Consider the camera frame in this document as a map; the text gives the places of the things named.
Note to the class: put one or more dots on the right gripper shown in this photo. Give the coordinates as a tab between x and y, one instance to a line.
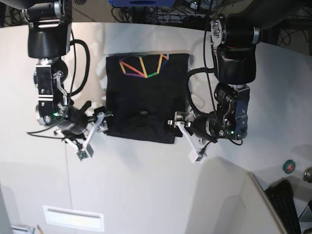
74	126

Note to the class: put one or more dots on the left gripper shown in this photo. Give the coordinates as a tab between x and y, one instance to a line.
193	125

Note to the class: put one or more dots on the black t-shirt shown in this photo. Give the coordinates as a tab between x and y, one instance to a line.
143	93

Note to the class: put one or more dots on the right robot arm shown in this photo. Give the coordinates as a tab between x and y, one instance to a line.
49	39

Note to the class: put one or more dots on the green tape roll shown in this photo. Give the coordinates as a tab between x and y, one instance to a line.
289	166

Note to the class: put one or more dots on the white divider panel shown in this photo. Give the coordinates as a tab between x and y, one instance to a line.
261	216

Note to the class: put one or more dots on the black keyboard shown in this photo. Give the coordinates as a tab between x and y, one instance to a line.
281	197

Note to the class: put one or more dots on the silver metal knob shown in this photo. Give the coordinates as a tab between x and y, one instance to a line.
307	175

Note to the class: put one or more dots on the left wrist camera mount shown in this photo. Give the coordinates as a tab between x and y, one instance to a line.
194	155

